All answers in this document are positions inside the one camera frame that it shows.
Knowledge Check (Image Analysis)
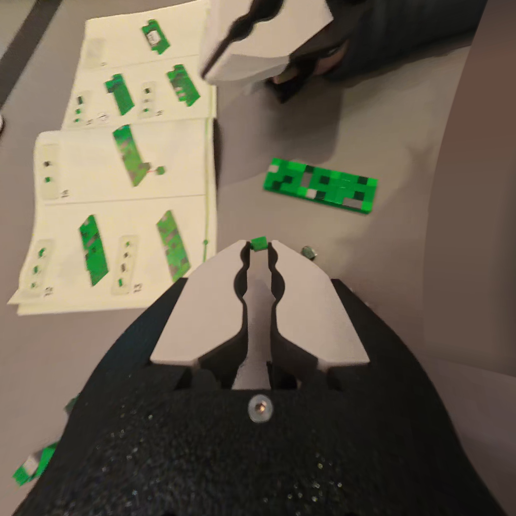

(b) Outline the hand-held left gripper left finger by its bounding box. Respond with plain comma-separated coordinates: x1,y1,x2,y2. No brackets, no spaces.
149,240,250,390

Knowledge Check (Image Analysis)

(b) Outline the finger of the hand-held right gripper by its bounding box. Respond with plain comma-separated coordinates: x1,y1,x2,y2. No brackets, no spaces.
200,0,259,75
203,0,335,86

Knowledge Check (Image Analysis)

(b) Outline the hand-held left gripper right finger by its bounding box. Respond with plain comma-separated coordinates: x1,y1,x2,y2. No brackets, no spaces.
267,240,371,390

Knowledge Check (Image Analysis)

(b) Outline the green brick plate assembly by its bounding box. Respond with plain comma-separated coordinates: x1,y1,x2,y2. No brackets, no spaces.
263,157,379,214

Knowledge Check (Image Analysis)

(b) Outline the pile of small bricks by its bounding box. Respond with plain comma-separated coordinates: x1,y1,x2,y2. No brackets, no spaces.
12,395,79,486

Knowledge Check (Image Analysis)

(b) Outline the person's right forearm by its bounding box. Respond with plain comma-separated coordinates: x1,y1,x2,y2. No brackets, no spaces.
328,0,490,79

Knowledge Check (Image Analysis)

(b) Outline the grey desk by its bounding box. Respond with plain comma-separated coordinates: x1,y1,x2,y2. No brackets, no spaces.
0,0,516,516

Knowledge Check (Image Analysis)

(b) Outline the open instruction booklet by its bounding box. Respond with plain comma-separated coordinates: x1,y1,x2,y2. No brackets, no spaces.
7,0,218,316

